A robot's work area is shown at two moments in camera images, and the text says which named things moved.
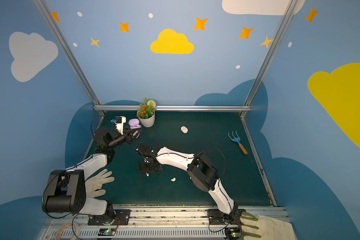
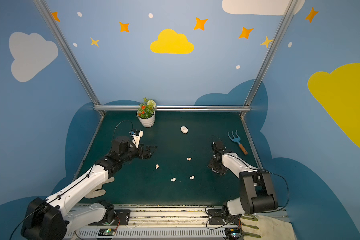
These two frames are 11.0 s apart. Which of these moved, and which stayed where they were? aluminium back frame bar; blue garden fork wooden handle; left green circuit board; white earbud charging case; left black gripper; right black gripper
Moved: left black gripper; right black gripper
Stayed: left green circuit board; blue garden fork wooden handle; aluminium back frame bar; white earbud charging case
